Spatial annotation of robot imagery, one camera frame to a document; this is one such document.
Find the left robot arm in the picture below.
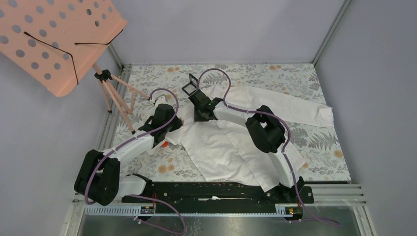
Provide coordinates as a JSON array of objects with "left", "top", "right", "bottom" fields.
[{"left": 74, "top": 104, "right": 182, "bottom": 206}]

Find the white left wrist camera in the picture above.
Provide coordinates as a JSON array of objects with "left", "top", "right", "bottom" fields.
[{"left": 153, "top": 95, "right": 169, "bottom": 107}]

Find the black brooch box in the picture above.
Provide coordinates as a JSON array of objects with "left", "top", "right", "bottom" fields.
[{"left": 181, "top": 73, "right": 198, "bottom": 96}]

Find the floral patterned table mat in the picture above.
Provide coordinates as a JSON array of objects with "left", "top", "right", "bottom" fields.
[{"left": 120, "top": 63, "right": 351, "bottom": 182}]

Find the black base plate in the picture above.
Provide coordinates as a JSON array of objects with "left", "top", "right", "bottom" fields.
[{"left": 118, "top": 182, "right": 315, "bottom": 214}]

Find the pink music stand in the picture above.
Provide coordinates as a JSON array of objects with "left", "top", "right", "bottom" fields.
[{"left": 0, "top": 0, "right": 133, "bottom": 118}]

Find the white shirt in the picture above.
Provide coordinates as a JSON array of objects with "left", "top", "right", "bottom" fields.
[{"left": 166, "top": 86, "right": 334, "bottom": 191}]

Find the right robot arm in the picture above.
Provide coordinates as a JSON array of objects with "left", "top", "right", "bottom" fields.
[{"left": 189, "top": 96, "right": 304, "bottom": 203}]

